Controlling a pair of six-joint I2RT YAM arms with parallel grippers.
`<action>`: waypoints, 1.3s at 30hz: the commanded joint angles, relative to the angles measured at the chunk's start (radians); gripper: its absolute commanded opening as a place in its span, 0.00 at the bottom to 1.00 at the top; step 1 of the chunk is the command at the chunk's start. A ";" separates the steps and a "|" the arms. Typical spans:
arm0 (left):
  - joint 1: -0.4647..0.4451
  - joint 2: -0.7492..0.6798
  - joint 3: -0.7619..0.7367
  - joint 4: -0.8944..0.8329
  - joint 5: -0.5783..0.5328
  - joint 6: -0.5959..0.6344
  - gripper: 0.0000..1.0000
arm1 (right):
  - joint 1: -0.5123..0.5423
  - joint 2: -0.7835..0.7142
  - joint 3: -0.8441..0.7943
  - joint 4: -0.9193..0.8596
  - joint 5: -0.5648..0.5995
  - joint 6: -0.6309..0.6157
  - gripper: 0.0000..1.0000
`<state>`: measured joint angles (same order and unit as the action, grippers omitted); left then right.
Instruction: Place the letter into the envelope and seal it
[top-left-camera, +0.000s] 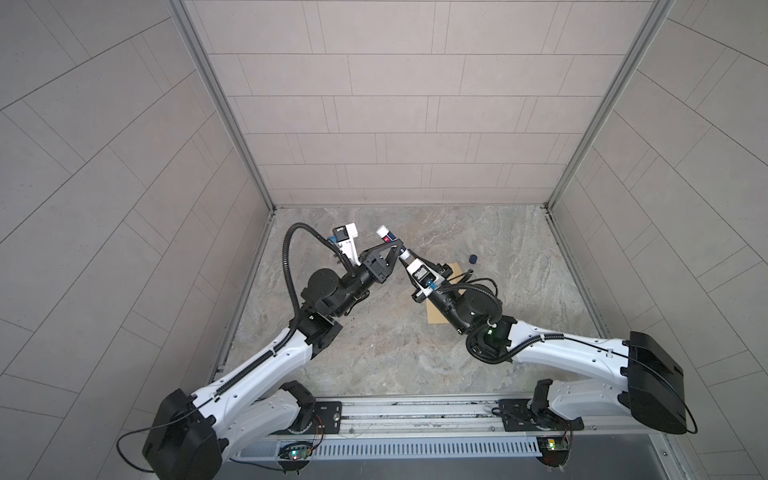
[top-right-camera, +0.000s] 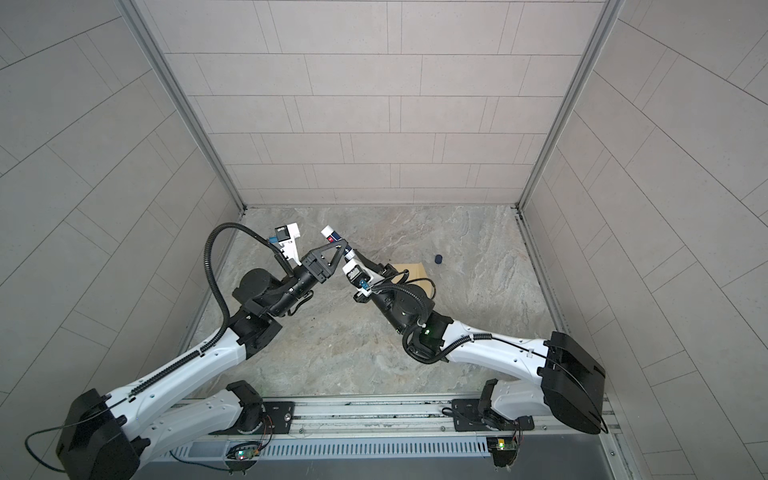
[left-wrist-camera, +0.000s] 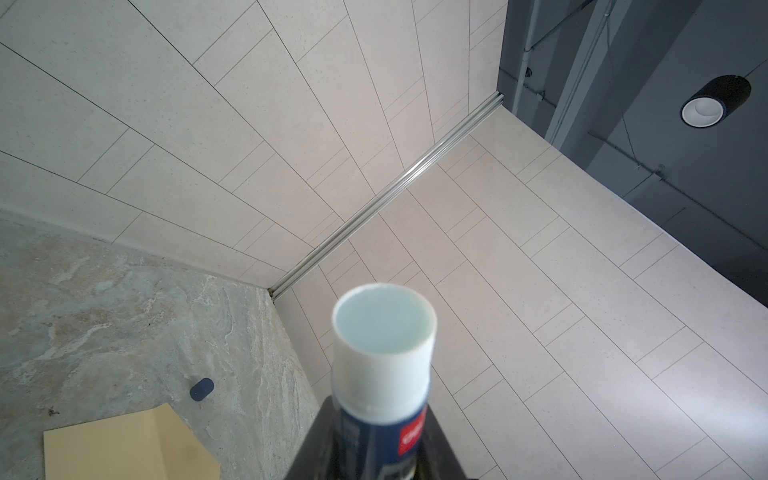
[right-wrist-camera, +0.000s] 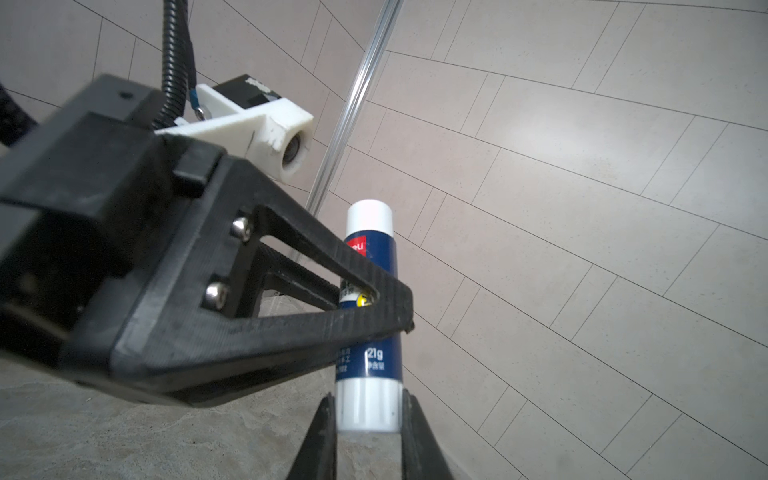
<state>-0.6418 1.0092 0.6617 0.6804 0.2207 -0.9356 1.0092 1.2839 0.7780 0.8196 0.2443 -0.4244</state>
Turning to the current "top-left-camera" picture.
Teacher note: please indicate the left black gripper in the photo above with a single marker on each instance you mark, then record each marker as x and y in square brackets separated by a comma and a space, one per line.
[380, 273]

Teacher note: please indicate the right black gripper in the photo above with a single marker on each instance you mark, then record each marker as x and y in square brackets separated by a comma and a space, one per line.
[450, 269]

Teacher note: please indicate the blue white glue stick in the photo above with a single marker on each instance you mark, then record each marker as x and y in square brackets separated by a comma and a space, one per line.
[386, 235]

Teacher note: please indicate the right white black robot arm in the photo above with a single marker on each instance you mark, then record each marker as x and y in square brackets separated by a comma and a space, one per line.
[635, 376]

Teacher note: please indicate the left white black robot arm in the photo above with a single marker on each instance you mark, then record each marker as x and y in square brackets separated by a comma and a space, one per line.
[192, 435]

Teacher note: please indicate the right green circuit board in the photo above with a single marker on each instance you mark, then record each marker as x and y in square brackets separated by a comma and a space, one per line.
[555, 452]

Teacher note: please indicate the green circuit board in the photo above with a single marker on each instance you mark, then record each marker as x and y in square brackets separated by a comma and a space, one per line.
[296, 451]
[555, 452]

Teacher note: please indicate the left green circuit board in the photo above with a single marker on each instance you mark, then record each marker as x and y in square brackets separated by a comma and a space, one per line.
[296, 451]

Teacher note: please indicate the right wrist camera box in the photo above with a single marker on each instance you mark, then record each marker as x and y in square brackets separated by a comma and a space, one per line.
[424, 275]

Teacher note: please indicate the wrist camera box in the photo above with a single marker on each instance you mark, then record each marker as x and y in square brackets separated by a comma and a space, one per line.
[344, 237]
[424, 275]

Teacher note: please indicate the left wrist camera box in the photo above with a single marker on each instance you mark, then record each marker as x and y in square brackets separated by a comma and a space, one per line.
[344, 237]

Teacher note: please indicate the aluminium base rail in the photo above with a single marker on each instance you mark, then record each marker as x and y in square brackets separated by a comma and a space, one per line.
[461, 416]

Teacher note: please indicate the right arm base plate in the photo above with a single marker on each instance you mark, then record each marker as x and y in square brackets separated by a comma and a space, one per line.
[521, 415]

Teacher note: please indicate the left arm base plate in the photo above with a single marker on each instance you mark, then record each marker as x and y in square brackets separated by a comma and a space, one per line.
[329, 413]

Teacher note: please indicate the white slotted cable duct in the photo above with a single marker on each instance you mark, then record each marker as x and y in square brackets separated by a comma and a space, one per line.
[425, 448]

